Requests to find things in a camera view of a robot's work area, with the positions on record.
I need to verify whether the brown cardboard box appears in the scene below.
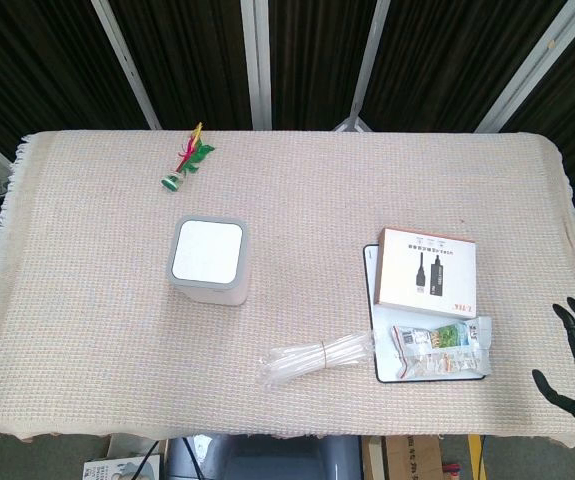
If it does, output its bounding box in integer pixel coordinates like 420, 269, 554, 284
361, 435, 446, 480

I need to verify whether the feather shuttlecock with green base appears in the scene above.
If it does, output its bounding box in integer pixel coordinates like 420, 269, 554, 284
160, 122, 216, 193

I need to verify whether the white square box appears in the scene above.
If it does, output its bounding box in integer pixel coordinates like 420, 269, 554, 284
168, 214, 251, 307

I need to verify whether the white mat with black edge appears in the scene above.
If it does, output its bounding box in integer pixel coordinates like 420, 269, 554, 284
362, 243, 487, 385

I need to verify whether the bundle of clear straws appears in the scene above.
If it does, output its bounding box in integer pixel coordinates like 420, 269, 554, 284
261, 330, 377, 391

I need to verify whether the clear snack packet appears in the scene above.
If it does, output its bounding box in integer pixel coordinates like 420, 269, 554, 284
391, 316, 494, 380

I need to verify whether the beige woven tablecloth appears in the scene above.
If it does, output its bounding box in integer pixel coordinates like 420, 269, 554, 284
0, 129, 575, 451

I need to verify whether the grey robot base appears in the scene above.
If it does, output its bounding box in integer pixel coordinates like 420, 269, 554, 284
165, 433, 363, 480

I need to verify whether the white and orange cable box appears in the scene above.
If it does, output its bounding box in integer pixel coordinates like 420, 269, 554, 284
371, 227, 478, 318

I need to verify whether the printed book cover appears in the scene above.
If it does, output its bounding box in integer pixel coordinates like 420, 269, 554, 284
82, 453, 163, 480

